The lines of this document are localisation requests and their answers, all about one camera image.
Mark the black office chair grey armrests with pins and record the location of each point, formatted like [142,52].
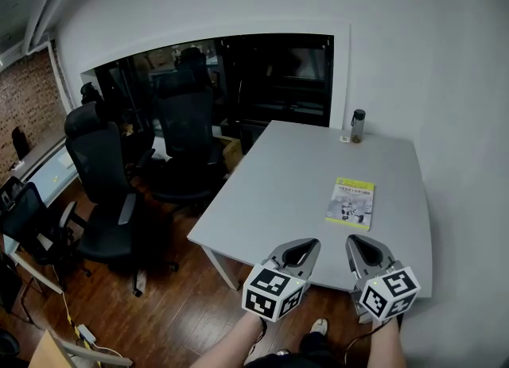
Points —
[99,159]

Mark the white wall pipe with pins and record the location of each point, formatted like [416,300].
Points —
[43,5]

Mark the person's black shorts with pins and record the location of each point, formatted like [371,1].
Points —
[294,358]

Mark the person's right forearm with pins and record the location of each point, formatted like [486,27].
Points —
[383,344]

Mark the black high-back office chair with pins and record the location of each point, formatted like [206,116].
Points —
[187,120]

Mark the grey table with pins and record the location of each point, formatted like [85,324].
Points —
[286,183]

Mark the person's left white shoe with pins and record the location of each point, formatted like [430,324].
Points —
[282,352]

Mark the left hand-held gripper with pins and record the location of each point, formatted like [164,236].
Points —
[270,293]

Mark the clear bottle with black cap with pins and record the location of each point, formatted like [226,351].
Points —
[358,128]

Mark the person's white shoe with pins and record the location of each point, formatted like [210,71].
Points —
[282,352]
[319,326]

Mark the person's left forearm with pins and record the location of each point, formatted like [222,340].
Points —
[234,342]

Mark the black mesh office chair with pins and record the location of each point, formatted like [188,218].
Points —
[24,215]

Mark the small white card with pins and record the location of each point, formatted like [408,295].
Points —
[344,139]

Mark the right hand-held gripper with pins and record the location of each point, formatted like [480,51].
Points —
[387,293]

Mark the person's right white shoe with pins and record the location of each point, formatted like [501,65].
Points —
[319,326]

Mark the white flat pad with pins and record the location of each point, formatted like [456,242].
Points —
[65,159]

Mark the cardboard box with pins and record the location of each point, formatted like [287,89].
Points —
[232,153]

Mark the white power strip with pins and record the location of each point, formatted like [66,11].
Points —
[86,332]

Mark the light blue desk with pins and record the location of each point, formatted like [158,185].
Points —
[51,183]

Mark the dark glass window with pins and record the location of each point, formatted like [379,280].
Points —
[278,80]

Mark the paper booklet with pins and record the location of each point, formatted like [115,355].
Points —
[352,203]

